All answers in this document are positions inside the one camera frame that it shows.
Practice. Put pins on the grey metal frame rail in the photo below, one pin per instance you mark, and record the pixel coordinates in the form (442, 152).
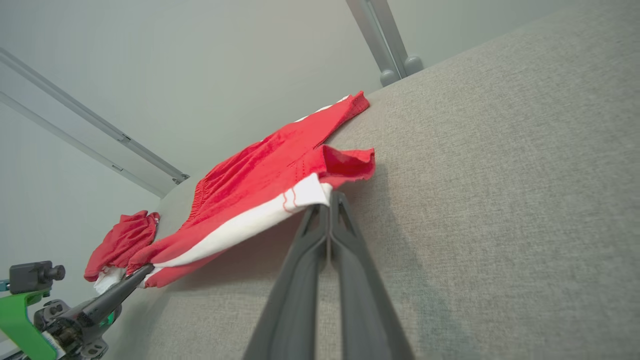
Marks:
(75, 125)

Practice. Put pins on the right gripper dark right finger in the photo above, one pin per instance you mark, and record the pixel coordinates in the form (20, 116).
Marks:
(365, 310)

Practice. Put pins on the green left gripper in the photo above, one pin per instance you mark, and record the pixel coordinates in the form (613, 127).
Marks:
(20, 320)

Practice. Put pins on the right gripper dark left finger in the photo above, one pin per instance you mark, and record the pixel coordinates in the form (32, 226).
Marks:
(295, 300)

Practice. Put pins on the red white Bulls shirt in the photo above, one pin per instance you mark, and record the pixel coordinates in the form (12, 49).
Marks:
(260, 170)

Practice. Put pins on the small red white garment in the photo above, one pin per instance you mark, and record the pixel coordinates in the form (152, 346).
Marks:
(120, 240)

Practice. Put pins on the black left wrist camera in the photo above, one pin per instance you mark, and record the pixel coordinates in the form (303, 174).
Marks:
(30, 277)

